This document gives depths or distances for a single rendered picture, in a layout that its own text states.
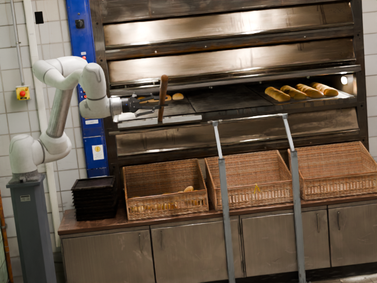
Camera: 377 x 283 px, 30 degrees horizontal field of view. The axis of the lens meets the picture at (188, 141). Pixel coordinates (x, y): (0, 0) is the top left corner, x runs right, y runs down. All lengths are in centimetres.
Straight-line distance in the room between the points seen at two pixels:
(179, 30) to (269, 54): 67
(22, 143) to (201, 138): 144
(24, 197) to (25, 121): 95
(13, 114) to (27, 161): 91
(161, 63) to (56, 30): 77
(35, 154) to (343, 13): 242
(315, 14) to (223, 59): 74
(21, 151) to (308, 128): 214
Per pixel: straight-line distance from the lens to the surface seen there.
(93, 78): 346
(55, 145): 437
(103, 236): 475
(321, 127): 529
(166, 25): 508
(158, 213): 475
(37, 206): 438
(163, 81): 281
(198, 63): 510
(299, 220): 478
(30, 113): 516
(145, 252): 478
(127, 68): 508
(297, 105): 523
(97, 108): 354
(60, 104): 421
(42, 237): 443
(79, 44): 505
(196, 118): 460
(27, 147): 433
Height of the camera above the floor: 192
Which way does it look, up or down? 11 degrees down
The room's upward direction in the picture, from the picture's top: 5 degrees counter-clockwise
